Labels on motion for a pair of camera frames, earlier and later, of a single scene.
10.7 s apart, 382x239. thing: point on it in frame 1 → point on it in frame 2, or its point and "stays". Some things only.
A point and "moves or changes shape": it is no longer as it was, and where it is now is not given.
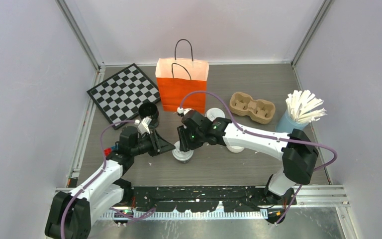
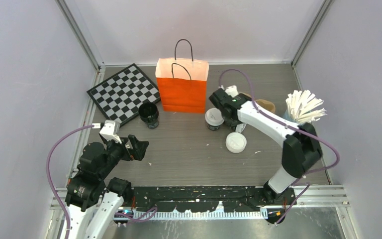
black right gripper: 185,144 → 234,122
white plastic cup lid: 214,113 stays
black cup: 149,109 stays
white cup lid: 181,155 moves or changes shape
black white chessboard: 119,96 stays
